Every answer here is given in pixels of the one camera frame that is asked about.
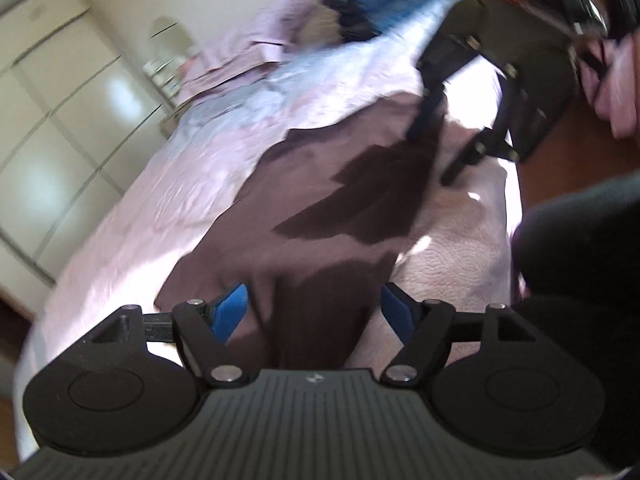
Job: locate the folded pink clothes pile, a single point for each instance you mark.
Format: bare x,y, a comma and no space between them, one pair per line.
252,50

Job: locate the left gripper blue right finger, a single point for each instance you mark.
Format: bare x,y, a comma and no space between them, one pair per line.
401,311

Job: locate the dark brown shirt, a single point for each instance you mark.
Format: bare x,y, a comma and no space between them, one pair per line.
314,234

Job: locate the person's right hand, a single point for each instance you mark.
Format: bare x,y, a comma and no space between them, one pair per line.
614,93

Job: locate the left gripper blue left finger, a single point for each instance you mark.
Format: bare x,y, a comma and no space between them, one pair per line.
225,314

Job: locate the pink bedspread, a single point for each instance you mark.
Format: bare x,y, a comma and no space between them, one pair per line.
459,253

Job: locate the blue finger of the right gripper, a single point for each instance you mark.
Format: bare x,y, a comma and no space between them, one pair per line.
471,154
427,110

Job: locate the white wardrobe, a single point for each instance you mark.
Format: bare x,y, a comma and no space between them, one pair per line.
78,126

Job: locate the round white side table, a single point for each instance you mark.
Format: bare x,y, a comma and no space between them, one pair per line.
172,47

